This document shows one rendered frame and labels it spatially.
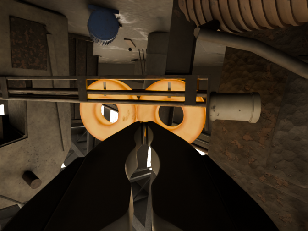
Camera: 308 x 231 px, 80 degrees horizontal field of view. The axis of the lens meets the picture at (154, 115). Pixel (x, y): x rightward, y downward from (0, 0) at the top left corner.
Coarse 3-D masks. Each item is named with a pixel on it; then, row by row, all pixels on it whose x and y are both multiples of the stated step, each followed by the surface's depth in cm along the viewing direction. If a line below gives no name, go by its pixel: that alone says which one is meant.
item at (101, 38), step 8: (88, 8) 183; (96, 8) 184; (104, 8) 187; (96, 16) 174; (104, 16) 177; (112, 16) 179; (88, 24) 176; (96, 24) 176; (104, 24) 178; (112, 24) 180; (88, 32) 200; (96, 32) 177; (104, 32) 180; (112, 32) 182; (96, 40) 202; (104, 40) 183; (112, 40) 207
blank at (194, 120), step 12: (156, 84) 40; (168, 84) 39; (180, 84) 38; (144, 96) 41; (156, 96) 40; (144, 108) 41; (156, 108) 41; (192, 108) 38; (204, 108) 38; (144, 120) 42; (156, 120) 41; (192, 120) 39; (204, 120) 38; (180, 132) 40; (192, 132) 39
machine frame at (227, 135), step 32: (256, 32) 48; (288, 32) 43; (224, 64) 56; (256, 64) 49; (224, 128) 57; (256, 128) 50; (224, 160) 57; (256, 160) 50; (256, 192) 56; (288, 192) 45; (288, 224) 50
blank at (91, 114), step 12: (96, 84) 44; (108, 84) 43; (120, 84) 42; (96, 96) 44; (108, 96) 43; (120, 96) 43; (132, 96) 42; (84, 108) 46; (96, 108) 46; (120, 108) 43; (132, 108) 42; (84, 120) 46; (96, 120) 46; (120, 120) 44; (132, 120) 43; (96, 132) 46; (108, 132) 45
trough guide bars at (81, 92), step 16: (0, 80) 50; (80, 80) 42; (96, 80) 49; (192, 80) 35; (0, 96) 51; (16, 96) 49; (32, 96) 48; (48, 96) 54; (64, 96) 52; (80, 96) 43; (176, 96) 37; (192, 96) 36
